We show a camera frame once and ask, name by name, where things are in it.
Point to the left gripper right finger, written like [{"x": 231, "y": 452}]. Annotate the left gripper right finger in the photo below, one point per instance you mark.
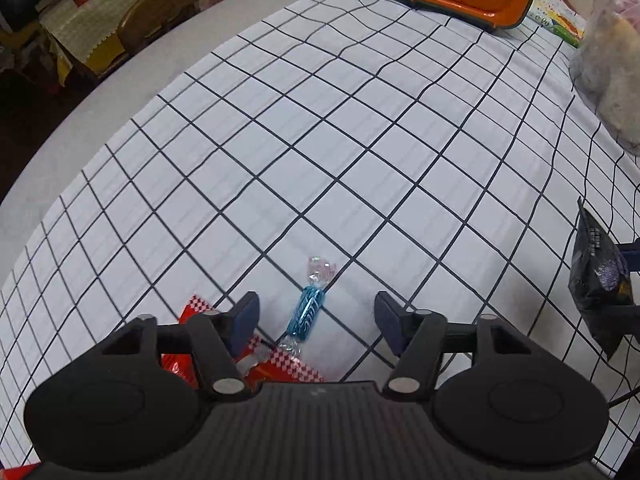
[{"x": 417, "y": 339}]

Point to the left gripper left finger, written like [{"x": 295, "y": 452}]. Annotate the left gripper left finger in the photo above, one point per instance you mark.
[{"x": 216, "y": 340}]

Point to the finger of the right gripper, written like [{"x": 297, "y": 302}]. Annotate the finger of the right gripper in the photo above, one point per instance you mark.
[
  {"x": 624, "y": 320},
  {"x": 631, "y": 253}
]

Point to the black starry snack packet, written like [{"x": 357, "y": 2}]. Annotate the black starry snack packet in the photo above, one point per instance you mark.
[{"x": 599, "y": 279}]

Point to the red checkered snack bag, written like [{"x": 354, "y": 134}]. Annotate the red checkered snack bag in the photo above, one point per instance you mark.
[{"x": 257, "y": 363}]

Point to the blue candy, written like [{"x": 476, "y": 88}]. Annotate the blue candy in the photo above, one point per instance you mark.
[{"x": 320, "y": 272}]

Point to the clear plastic food bag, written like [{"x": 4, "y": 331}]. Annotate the clear plastic food bag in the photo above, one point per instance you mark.
[{"x": 605, "y": 69}]

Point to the white grid tablecloth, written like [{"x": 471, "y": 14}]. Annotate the white grid tablecloth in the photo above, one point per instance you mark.
[{"x": 415, "y": 152}]

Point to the red storage box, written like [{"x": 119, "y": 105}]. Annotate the red storage box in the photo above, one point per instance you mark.
[{"x": 18, "y": 473}]

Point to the colourful printed paper pack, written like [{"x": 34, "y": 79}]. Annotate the colourful printed paper pack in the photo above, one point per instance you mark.
[{"x": 559, "y": 17}]

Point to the wooden chair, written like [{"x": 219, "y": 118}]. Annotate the wooden chair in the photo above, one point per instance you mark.
[{"x": 148, "y": 20}]

